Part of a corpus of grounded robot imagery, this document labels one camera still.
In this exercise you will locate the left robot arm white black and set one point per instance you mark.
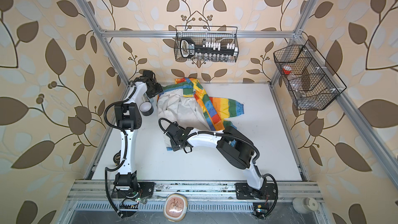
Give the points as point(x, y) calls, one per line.
point(126, 116)

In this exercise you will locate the right wire basket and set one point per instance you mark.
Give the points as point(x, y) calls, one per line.
point(314, 84)

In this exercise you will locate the black tape roll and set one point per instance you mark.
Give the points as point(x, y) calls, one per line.
point(146, 108)

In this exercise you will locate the pink round timer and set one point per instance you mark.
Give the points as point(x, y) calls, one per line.
point(175, 207)

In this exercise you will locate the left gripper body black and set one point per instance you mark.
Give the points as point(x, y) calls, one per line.
point(155, 88)

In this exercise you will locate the yellow black tape measure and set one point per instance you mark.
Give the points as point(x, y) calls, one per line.
point(117, 158)

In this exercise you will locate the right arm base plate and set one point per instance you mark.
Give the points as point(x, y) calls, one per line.
point(266, 192)

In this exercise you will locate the back wire basket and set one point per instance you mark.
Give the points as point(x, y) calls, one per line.
point(214, 33)

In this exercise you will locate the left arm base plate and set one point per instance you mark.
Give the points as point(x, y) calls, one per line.
point(144, 189)

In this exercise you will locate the rainbow striped jacket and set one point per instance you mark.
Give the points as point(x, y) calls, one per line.
point(187, 103)

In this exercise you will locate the black socket set rail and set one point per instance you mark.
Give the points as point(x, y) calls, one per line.
point(207, 49)

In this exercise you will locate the wire basket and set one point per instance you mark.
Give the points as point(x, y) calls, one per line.
point(214, 33)
point(314, 84)

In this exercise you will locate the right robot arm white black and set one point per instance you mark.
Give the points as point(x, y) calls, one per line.
point(238, 150)

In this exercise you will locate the white round container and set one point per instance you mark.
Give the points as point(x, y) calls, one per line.
point(305, 205)

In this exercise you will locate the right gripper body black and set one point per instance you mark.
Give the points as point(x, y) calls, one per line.
point(175, 144)

